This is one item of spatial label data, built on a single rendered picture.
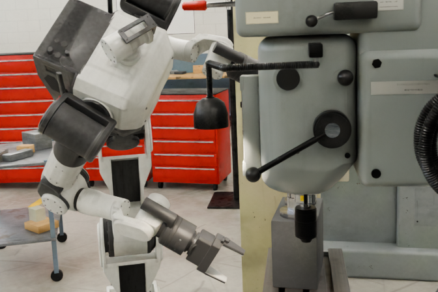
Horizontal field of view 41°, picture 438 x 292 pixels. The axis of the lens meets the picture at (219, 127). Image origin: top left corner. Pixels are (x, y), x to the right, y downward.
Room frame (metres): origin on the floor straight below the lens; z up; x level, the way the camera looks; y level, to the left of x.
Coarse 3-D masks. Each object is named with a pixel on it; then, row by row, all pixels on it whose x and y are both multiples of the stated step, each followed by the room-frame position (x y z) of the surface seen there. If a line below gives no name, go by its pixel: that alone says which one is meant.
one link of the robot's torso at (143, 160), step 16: (144, 144) 1.83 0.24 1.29; (112, 160) 1.75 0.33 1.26; (128, 160) 1.77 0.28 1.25; (144, 160) 1.74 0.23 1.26; (112, 176) 1.76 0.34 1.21; (128, 176) 1.77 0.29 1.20; (144, 176) 1.74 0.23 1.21; (112, 192) 1.71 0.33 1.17; (128, 192) 1.78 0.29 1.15; (112, 224) 1.71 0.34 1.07; (112, 240) 1.71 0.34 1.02; (128, 240) 1.71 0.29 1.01; (112, 256) 1.74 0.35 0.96
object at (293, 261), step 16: (320, 208) 1.55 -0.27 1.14; (272, 224) 1.46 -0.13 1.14; (288, 224) 1.45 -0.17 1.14; (320, 224) 1.54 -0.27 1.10; (272, 240) 1.46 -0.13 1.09; (288, 240) 1.45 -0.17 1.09; (320, 240) 1.53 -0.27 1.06; (272, 256) 1.46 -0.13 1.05; (288, 256) 1.45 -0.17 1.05; (304, 256) 1.44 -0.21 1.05; (320, 256) 1.53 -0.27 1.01; (272, 272) 1.46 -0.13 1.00; (288, 272) 1.45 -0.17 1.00; (304, 272) 1.44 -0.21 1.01; (320, 272) 1.52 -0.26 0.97; (304, 288) 1.44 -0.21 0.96
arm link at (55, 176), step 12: (48, 168) 1.46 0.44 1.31; (60, 168) 1.42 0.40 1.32; (72, 168) 1.41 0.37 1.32; (48, 180) 1.48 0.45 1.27; (60, 180) 1.46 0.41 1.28; (72, 180) 1.47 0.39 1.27; (48, 192) 1.50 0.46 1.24; (60, 192) 1.49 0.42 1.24; (48, 204) 1.51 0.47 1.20; (60, 204) 1.49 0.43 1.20
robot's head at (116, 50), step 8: (144, 24) 1.39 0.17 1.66; (128, 32) 1.38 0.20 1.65; (136, 32) 1.38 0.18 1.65; (104, 40) 1.35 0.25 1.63; (112, 40) 1.35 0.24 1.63; (120, 40) 1.36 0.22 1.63; (136, 40) 1.38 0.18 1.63; (144, 40) 1.39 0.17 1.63; (104, 48) 1.38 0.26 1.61; (112, 48) 1.34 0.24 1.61; (120, 48) 1.35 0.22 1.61; (128, 48) 1.36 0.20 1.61; (136, 48) 1.40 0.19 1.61; (112, 56) 1.36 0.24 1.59; (120, 56) 1.36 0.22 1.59; (128, 56) 1.38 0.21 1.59; (136, 56) 1.43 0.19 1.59
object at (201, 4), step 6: (204, 0) 1.32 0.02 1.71; (186, 6) 1.32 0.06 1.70; (192, 6) 1.32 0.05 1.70; (198, 6) 1.31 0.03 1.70; (204, 6) 1.31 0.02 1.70; (210, 6) 1.32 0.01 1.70; (216, 6) 1.31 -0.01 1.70; (222, 6) 1.31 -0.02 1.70; (228, 6) 1.31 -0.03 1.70; (234, 6) 1.31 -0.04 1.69
